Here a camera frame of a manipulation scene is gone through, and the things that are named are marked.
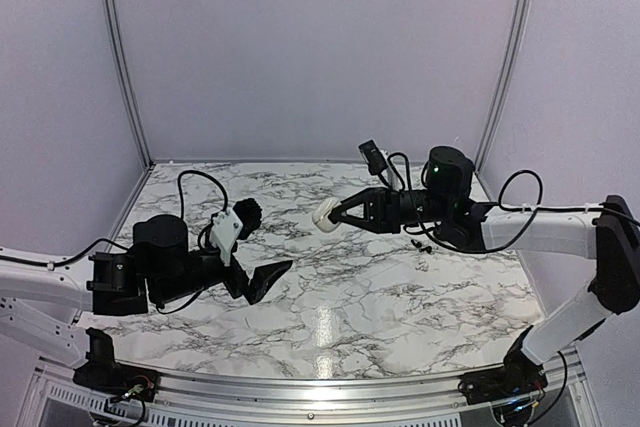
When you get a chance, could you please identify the left aluminium corner post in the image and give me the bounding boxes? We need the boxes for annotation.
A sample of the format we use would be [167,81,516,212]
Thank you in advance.
[102,0,154,170]

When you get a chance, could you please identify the right aluminium corner post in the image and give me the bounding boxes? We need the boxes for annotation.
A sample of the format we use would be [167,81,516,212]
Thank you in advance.
[474,0,531,173]

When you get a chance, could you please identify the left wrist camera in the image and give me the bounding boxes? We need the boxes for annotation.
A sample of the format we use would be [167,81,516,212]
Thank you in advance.
[207,198,262,267]

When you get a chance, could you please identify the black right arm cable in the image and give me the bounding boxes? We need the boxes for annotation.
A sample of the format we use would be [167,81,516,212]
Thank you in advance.
[387,151,606,253]

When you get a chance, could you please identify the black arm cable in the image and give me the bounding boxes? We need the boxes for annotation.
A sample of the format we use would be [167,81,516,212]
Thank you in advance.
[0,170,231,316]
[387,151,606,253]

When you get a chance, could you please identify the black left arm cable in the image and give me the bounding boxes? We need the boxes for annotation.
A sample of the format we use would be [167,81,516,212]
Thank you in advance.
[0,170,231,316]

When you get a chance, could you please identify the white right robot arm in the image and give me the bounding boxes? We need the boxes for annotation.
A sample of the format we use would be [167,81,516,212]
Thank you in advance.
[312,146,639,395]

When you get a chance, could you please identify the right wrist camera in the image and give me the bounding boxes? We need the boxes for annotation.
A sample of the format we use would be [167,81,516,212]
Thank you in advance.
[358,140,404,191]

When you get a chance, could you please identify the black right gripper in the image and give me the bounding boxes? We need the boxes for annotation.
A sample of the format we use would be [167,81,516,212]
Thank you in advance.
[331,186,453,235]

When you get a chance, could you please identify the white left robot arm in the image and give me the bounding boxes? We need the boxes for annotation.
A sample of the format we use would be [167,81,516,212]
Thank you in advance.
[1,210,292,392]

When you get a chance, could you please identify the aluminium corner post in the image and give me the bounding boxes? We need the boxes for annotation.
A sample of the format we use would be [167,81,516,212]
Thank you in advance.
[102,0,154,170]
[474,0,531,173]

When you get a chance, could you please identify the white oval charging case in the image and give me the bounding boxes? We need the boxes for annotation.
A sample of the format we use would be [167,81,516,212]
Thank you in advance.
[311,197,341,233]

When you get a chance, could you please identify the aluminium front rail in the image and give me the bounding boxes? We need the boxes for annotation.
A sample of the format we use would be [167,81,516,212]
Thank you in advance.
[29,356,591,427]

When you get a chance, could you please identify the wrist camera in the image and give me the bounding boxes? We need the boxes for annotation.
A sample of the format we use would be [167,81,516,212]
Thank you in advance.
[207,198,262,267]
[358,140,404,191]

